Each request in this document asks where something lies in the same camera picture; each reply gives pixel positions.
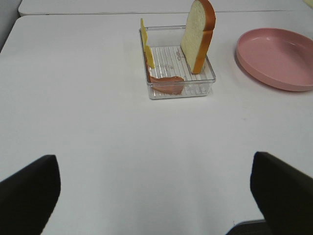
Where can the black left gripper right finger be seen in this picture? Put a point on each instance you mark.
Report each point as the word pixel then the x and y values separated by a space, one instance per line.
pixel 284 195

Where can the yellow cheese slice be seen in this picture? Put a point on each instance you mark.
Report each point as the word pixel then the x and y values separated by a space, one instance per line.
pixel 146 48

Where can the bacon strip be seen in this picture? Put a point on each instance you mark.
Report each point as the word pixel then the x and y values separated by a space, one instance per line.
pixel 167 85

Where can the left bread slice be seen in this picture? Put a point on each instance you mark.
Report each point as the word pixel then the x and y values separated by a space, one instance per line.
pixel 198 34

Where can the clear left plastic tray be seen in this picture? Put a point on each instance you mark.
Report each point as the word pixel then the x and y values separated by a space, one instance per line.
pixel 169 60

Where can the pink round plate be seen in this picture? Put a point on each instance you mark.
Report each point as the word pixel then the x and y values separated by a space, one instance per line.
pixel 277 57

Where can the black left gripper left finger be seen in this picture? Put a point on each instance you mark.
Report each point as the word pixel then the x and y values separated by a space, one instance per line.
pixel 29 196

